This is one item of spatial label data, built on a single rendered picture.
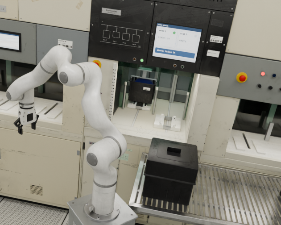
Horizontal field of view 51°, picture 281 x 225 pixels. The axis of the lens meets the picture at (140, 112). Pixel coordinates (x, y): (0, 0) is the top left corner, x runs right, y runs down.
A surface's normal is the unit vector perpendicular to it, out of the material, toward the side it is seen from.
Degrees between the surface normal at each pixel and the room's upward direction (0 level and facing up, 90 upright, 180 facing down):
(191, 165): 0
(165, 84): 90
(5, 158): 90
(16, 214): 0
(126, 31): 90
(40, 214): 0
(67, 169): 90
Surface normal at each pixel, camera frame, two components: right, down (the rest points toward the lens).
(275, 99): -0.14, 0.36
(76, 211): 0.13, -0.91
